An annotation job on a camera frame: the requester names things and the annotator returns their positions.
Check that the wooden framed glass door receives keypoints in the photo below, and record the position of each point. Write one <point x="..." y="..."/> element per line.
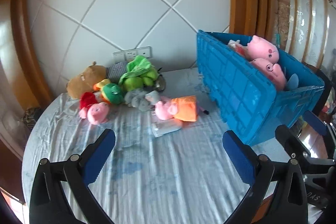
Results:
<point x="309" y="11"/>

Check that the brown capybara plush striped shirt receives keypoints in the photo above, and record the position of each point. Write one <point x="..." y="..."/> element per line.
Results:
<point x="84" y="79"/>

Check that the dark metal latch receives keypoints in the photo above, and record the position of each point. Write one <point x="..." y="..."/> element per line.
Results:
<point x="30" y="116"/>

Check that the large green frog plush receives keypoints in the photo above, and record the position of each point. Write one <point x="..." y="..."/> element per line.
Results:
<point x="136" y="82"/>

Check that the pink pig plush red dress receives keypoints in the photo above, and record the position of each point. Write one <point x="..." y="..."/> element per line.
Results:
<point x="97" y="111"/>

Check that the yellow duck plush frog hat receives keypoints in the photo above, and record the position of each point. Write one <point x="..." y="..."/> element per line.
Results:
<point x="111" y="92"/>

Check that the white plug-in device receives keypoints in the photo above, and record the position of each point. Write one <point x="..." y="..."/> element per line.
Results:
<point x="165" y="128"/>

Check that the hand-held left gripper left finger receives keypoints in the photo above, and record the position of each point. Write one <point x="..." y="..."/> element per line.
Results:
<point x="101" y="153"/>

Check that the grey blue plush toy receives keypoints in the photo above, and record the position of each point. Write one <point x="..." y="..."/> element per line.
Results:
<point x="292" y="82"/>

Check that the blue plastic crate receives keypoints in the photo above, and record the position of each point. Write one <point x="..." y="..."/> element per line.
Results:
<point x="236" y="87"/>

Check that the pink pig plush orange dress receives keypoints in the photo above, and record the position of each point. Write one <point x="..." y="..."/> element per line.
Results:
<point x="183" y="108"/>

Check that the patterned rolled mat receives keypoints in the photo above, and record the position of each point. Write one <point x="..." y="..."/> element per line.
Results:
<point x="283" y="19"/>

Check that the light blue printed tablecloth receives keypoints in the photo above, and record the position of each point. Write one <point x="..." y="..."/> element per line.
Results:
<point x="157" y="174"/>

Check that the white red plush toy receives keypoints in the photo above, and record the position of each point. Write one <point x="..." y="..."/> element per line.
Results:
<point x="237" y="48"/>

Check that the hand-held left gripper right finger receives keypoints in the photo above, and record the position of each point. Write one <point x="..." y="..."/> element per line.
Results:
<point x="236" y="153"/>

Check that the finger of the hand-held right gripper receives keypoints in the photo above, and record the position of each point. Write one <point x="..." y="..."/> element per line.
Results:
<point x="288" y="140"/>
<point x="313" y="120"/>

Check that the grey fluffy plush toy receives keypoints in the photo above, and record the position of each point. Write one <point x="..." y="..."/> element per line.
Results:
<point x="139" y="99"/>

